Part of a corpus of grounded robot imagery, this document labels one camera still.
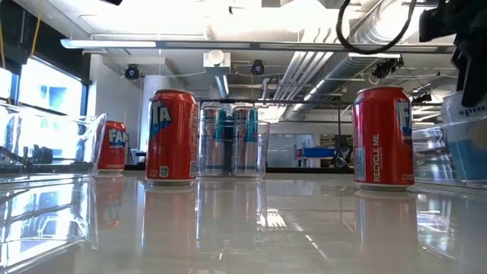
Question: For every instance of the white ceiling pipes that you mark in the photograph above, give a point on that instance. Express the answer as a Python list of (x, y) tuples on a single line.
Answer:
[(300, 72)]

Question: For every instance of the Spindrift lemon soda can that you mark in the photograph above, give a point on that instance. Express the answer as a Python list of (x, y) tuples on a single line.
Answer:
[(468, 152)]

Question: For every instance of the silver ventilation duct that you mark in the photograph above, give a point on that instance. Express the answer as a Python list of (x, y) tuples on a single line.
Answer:
[(342, 68)]

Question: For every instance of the small black box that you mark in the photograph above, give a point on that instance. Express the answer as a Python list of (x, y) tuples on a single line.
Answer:
[(43, 155)]

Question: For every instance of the white ceiling duct box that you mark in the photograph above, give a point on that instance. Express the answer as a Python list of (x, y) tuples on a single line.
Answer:
[(217, 62)]

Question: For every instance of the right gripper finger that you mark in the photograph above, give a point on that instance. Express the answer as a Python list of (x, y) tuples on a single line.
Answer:
[(473, 80)]

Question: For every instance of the red Fanta soda can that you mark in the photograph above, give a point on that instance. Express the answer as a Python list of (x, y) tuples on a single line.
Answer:
[(171, 144), (382, 133), (114, 152)]

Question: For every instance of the black table edge frame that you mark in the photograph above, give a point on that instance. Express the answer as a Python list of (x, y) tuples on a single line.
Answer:
[(304, 169)]

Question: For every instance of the ceiling track fixture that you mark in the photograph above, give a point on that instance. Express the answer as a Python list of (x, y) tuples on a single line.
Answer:
[(407, 4)]

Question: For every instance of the bright window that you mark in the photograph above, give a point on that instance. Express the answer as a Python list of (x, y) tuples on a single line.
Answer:
[(49, 87)]

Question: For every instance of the long overhead frame beam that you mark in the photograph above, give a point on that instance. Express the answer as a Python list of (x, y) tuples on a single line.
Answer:
[(266, 46)]

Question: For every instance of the black ceiling spotlight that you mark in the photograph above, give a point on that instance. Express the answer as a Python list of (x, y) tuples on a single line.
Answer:
[(421, 97)]

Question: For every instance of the clear plastic bin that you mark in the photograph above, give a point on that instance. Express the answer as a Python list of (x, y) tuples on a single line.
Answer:
[(262, 152), (87, 144), (430, 160)]

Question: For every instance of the blue plastic crate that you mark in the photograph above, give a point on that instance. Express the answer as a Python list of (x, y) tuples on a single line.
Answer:
[(317, 152)]

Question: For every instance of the black ceiling camera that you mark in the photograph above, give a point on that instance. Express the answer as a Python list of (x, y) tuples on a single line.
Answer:
[(132, 72), (258, 68)]

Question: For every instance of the black hanging ceiling device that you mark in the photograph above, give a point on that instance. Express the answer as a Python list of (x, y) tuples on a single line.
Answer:
[(386, 68)]

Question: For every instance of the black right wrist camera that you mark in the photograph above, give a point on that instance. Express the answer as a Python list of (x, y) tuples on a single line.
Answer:
[(437, 23)]

